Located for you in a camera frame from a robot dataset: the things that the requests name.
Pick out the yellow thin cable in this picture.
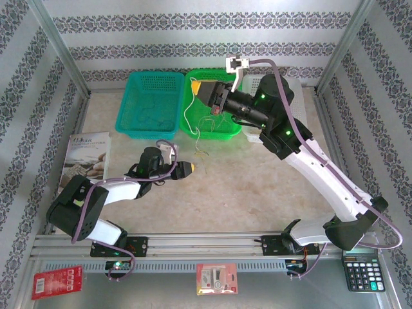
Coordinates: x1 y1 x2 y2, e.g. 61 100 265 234
198 115 233 133

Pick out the white cable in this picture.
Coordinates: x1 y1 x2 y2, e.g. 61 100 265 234
183 86 210 160

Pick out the green plastic basket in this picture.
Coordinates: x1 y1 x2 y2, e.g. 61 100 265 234
179 69 243 140

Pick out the white plastic basket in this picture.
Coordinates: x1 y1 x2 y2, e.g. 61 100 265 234
241 74 308 143

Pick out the teal plastic basket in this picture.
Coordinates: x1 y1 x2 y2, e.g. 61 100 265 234
115 71 186 142

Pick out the book with printed cover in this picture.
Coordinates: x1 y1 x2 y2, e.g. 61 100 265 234
59 131 112 191

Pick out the pink USB drive package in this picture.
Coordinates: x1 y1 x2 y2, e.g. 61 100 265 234
196 263 239 296

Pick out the small circuit board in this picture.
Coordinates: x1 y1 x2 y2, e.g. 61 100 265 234
105 260 133 272
285 259 309 274

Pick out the red retail package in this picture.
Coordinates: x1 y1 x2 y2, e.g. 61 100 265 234
31 265 84 301

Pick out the black desk calculator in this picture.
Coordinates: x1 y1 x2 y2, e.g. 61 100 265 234
341 249 386 293

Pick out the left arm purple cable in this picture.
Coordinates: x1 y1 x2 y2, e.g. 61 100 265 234
70 140 180 281

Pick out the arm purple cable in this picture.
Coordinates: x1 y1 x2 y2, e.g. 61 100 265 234
249 59 404 280
70 140 180 281

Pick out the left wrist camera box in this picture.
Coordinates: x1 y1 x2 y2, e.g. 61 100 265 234
159 143 178 162

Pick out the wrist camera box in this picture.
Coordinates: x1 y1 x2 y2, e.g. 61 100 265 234
159 143 178 162
225 55 251 91

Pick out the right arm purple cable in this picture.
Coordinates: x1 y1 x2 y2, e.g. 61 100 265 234
249 59 404 280

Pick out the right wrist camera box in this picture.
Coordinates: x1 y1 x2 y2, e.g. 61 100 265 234
225 55 251 91

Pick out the aluminium mounting rail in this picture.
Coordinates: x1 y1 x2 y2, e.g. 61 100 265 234
30 232 380 259

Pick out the aluminium table side rail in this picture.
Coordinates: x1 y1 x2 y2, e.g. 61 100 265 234
314 93 368 232
43 93 93 235

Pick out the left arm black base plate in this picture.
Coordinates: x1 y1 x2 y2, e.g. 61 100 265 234
89 236 149 258

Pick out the grey slotted cable duct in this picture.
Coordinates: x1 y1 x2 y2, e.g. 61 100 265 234
43 259 290 274

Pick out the aluminium frame post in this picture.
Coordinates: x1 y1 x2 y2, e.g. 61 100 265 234
314 0 378 96
27 0 93 97

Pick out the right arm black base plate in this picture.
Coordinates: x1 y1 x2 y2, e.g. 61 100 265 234
261 234 321 258

